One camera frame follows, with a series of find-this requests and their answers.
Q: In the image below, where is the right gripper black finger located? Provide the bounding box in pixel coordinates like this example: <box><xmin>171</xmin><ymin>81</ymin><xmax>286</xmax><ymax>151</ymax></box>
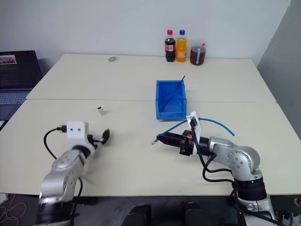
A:
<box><xmin>159</xmin><ymin>138</ymin><xmax>182</xmax><ymax>148</ymax></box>
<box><xmin>156</xmin><ymin>132</ymin><xmax>183</xmax><ymax>141</ymax></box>

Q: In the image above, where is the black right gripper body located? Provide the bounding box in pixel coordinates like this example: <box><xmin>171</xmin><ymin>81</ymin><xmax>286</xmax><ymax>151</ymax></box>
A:
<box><xmin>178</xmin><ymin>129</ymin><xmax>196</xmax><ymax>156</ymax></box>

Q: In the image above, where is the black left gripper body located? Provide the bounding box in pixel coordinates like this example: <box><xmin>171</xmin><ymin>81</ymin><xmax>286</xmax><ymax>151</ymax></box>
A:
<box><xmin>87</xmin><ymin>133</ymin><xmax>104</xmax><ymax>150</ymax></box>

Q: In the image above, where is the blue cable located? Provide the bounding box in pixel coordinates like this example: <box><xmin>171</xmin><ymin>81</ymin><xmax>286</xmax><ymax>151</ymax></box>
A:
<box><xmin>161</xmin><ymin>74</ymin><xmax>186</xmax><ymax>112</ymax></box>
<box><xmin>150</xmin><ymin>117</ymin><xmax>236</xmax><ymax>145</ymax></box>

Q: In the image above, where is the blue plastic bin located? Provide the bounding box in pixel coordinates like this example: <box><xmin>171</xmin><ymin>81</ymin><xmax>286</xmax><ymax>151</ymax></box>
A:
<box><xmin>154</xmin><ymin>79</ymin><xmax>189</xmax><ymax>121</ymax></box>

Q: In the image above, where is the dark rounded shape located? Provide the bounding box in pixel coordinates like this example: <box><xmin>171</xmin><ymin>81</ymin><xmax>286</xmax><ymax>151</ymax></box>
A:
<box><xmin>120</xmin><ymin>203</ymin><xmax>152</xmax><ymax>226</ymax></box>
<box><xmin>184</xmin><ymin>201</ymin><xmax>210</xmax><ymax>226</ymax></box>

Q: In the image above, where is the clear jar dark liquid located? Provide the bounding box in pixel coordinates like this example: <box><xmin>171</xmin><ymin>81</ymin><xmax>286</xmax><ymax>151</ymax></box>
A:
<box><xmin>189</xmin><ymin>38</ymin><xmax>208</xmax><ymax>67</ymax></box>

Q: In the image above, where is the cola bottle red cap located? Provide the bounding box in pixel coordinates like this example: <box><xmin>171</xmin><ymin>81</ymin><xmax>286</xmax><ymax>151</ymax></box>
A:
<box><xmin>164</xmin><ymin>29</ymin><xmax>177</xmax><ymax>63</ymax></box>

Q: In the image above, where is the orange soda bottle blue cap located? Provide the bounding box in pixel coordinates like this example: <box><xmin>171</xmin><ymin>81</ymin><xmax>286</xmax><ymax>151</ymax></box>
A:
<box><xmin>175</xmin><ymin>29</ymin><xmax>189</xmax><ymax>64</ymax></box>

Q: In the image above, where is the black laptop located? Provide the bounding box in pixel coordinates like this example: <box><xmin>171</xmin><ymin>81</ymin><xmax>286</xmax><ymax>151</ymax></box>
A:
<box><xmin>0</xmin><ymin>50</ymin><xmax>44</xmax><ymax>121</ymax></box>

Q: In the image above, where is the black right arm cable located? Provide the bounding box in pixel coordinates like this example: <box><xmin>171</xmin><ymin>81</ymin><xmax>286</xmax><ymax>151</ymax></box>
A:
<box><xmin>189</xmin><ymin>116</ymin><xmax>238</xmax><ymax>189</ymax></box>

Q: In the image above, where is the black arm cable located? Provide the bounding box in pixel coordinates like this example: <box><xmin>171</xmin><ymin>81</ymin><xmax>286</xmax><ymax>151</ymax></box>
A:
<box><xmin>189</xmin><ymin>116</ymin><xmax>238</xmax><ymax>189</ymax></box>
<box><xmin>43</xmin><ymin>126</ymin><xmax>68</xmax><ymax>160</ymax></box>

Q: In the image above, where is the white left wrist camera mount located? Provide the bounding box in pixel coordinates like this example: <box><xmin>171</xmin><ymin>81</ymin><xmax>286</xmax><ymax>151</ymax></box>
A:
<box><xmin>66</xmin><ymin>121</ymin><xmax>97</xmax><ymax>151</ymax></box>

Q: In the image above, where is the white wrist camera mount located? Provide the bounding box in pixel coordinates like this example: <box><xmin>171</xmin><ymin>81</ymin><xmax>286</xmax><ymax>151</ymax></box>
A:
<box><xmin>185</xmin><ymin>110</ymin><xmax>203</xmax><ymax>158</ymax></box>
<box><xmin>66</xmin><ymin>121</ymin><xmax>97</xmax><ymax>151</ymax></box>

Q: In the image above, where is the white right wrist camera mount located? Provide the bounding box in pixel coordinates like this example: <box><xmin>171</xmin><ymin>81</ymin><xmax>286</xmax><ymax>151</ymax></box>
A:
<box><xmin>185</xmin><ymin>110</ymin><xmax>203</xmax><ymax>158</ymax></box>

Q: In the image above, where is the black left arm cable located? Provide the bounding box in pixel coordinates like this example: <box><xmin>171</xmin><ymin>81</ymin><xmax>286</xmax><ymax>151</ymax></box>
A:
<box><xmin>43</xmin><ymin>126</ymin><xmax>68</xmax><ymax>160</ymax></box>

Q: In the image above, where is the white cord on floor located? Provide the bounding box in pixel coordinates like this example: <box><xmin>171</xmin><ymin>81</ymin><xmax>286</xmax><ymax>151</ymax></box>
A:
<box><xmin>0</xmin><ymin>194</ymin><xmax>28</xmax><ymax>226</ymax></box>

